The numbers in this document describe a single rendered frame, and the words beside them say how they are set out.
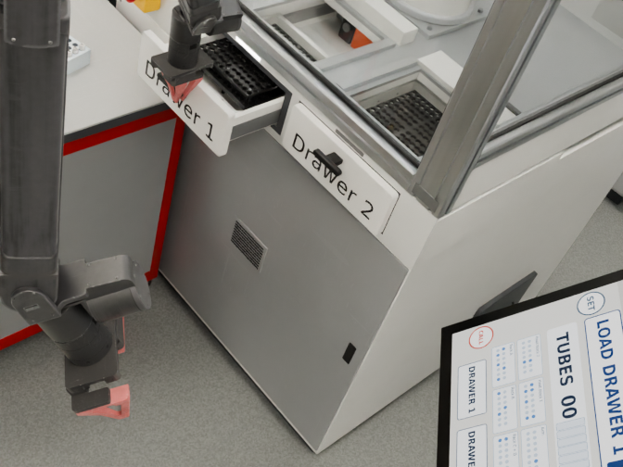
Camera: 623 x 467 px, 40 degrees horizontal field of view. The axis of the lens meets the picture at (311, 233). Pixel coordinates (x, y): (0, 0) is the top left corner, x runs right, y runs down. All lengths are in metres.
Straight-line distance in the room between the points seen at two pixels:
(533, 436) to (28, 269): 0.66
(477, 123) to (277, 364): 0.97
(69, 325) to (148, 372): 1.37
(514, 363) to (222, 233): 1.04
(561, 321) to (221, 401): 1.26
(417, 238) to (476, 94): 0.33
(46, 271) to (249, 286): 1.24
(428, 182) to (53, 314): 0.80
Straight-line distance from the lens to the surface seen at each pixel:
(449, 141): 1.48
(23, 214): 0.85
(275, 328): 2.09
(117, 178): 2.01
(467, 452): 1.21
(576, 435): 1.15
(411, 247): 1.63
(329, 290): 1.86
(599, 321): 1.24
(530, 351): 1.25
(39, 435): 2.24
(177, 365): 2.37
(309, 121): 1.69
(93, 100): 1.88
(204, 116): 1.71
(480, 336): 1.31
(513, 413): 1.21
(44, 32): 0.68
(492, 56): 1.38
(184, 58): 1.61
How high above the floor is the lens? 1.96
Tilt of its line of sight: 45 degrees down
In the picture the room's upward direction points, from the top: 20 degrees clockwise
